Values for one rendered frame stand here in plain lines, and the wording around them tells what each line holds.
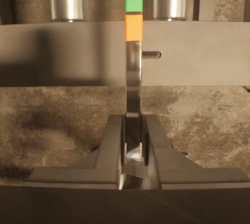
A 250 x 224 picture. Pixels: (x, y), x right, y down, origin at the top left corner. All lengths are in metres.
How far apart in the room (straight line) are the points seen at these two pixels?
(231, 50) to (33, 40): 0.28
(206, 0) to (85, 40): 0.53
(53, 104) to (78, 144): 0.43
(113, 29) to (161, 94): 1.25
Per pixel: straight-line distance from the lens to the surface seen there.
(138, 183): 1.44
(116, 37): 0.25
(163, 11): 0.53
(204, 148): 1.78
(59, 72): 0.27
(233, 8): 1.66
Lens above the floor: 1.41
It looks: 76 degrees down
